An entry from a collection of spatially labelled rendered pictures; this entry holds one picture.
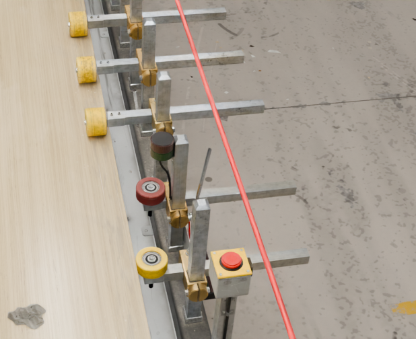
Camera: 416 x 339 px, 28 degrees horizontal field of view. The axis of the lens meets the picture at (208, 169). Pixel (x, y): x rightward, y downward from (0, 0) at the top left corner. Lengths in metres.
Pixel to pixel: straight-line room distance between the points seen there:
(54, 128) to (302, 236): 1.34
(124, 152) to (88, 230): 0.67
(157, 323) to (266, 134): 1.72
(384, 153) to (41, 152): 1.94
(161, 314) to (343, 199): 1.47
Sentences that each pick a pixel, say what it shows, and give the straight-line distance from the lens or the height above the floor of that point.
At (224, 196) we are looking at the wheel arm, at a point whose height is 0.86.
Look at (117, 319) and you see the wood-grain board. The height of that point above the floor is 0.90.
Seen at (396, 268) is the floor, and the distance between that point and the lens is 3.43.
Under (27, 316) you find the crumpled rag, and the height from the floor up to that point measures 0.91.
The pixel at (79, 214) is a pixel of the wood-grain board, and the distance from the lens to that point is 2.22.
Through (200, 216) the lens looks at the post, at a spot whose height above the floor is 1.10.
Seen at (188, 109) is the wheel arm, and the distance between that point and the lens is 2.45.
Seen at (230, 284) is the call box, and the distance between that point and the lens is 1.70.
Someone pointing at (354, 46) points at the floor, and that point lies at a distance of 4.54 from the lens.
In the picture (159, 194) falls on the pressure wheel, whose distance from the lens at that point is 2.26.
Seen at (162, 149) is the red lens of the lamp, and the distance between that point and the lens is 2.10.
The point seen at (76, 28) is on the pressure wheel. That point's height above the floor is 0.95.
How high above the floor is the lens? 2.50
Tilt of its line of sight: 43 degrees down
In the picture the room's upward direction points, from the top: 5 degrees clockwise
